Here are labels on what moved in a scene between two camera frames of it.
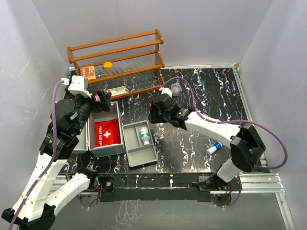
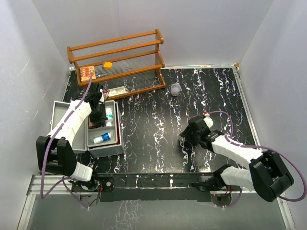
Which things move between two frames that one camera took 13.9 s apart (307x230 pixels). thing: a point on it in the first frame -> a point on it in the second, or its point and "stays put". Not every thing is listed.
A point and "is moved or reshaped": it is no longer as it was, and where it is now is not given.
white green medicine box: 117,90 stays put
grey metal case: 102,135 stays put
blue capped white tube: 218,145 is moved or reshaped
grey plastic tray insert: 139,145 -> 111,126
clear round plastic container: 175,88 stays put
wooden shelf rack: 125,65 stays put
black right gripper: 153,117 -> 186,134
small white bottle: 145,135 -> 109,115
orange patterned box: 88,72 stays put
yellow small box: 108,65 stays put
